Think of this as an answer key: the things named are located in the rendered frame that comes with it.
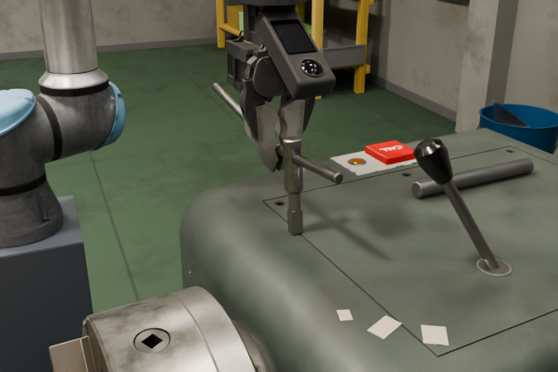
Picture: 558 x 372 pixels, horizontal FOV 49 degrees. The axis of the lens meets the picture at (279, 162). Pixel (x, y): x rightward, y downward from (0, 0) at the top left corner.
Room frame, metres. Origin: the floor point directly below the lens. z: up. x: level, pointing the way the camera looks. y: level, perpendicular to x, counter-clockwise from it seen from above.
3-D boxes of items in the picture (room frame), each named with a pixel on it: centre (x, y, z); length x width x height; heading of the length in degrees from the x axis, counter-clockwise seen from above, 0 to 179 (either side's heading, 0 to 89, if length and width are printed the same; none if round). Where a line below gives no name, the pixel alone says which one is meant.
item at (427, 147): (0.56, -0.15, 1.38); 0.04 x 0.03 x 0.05; 117
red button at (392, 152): (0.89, -0.18, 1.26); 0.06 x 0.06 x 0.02; 27
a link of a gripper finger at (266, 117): (0.70, 0.03, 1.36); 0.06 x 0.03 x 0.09; 27
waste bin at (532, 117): (3.34, -1.36, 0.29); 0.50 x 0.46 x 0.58; 21
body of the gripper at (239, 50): (0.71, 0.01, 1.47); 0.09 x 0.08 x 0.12; 27
